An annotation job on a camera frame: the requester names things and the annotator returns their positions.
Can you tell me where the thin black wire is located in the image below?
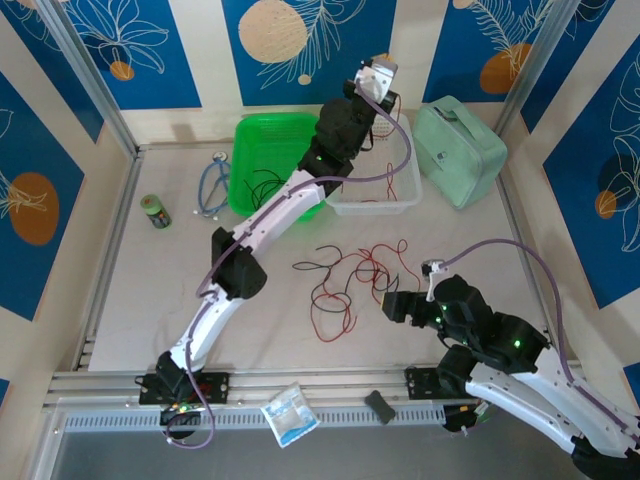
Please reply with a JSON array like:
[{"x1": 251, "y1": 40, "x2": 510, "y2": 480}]
[
  {"x1": 292, "y1": 258, "x2": 351, "y2": 315},
  {"x1": 243, "y1": 168, "x2": 289, "y2": 209},
  {"x1": 355, "y1": 267, "x2": 402, "y2": 294}
]

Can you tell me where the thin red wire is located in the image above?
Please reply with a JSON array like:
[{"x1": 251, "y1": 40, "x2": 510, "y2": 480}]
[
  {"x1": 310, "y1": 292, "x2": 357, "y2": 344},
  {"x1": 313, "y1": 244, "x2": 362, "y2": 296},
  {"x1": 358, "y1": 92, "x2": 402, "y2": 205},
  {"x1": 355, "y1": 238, "x2": 422, "y2": 307}
]

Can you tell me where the white plastic basket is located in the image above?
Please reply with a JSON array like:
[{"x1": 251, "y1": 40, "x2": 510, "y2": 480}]
[{"x1": 319, "y1": 111, "x2": 424, "y2": 217}]

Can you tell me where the green plastic basket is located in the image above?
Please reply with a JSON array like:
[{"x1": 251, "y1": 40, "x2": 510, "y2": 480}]
[{"x1": 228, "y1": 113, "x2": 326, "y2": 224}]

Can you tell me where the mint green zipper bag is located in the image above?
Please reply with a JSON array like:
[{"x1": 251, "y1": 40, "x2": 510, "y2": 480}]
[{"x1": 412, "y1": 94, "x2": 509, "y2": 210}]

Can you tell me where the small black block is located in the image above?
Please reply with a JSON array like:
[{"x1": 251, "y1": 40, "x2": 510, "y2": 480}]
[{"x1": 363, "y1": 389, "x2": 396, "y2": 426}]

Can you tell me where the blue stethoscope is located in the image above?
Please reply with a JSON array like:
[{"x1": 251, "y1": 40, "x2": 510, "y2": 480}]
[{"x1": 192, "y1": 150, "x2": 234, "y2": 221}]

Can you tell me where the white blue plastic packet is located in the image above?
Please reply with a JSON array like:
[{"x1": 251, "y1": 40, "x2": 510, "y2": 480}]
[{"x1": 259, "y1": 381, "x2": 322, "y2": 449}]

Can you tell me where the small green bottle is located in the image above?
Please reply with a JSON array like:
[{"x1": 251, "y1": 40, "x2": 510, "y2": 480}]
[{"x1": 139, "y1": 193, "x2": 173, "y2": 230}]

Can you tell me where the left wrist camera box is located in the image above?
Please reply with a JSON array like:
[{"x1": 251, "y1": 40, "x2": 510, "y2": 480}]
[{"x1": 353, "y1": 55, "x2": 400, "y2": 104}]

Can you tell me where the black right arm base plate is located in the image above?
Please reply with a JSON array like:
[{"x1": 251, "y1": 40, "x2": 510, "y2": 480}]
[{"x1": 405, "y1": 366, "x2": 481, "y2": 401}]

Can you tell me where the aluminium frame rail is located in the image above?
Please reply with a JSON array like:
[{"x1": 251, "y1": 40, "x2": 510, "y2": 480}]
[{"x1": 42, "y1": 360, "x2": 589, "y2": 410}]

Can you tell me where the aluminium side rail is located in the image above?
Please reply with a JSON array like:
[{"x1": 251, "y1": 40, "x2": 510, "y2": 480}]
[
  {"x1": 74, "y1": 149, "x2": 147, "y2": 371},
  {"x1": 497, "y1": 142, "x2": 569, "y2": 364}
]

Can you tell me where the aluminium frame post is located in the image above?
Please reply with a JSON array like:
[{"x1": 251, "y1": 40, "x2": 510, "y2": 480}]
[
  {"x1": 499, "y1": 0, "x2": 576, "y2": 145},
  {"x1": 34, "y1": 0, "x2": 141, "y2": 157}
]

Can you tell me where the grey slotted cable duct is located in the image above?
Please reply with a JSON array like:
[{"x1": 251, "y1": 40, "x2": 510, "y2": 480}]
[{"x1": 63, "y1": 403, "x2": 447, "y2": 432}]

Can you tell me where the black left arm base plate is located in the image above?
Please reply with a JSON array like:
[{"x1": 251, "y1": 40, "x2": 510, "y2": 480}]
[{"x1": 138, "y1": 372, "x2": 231, "y2": 406}]

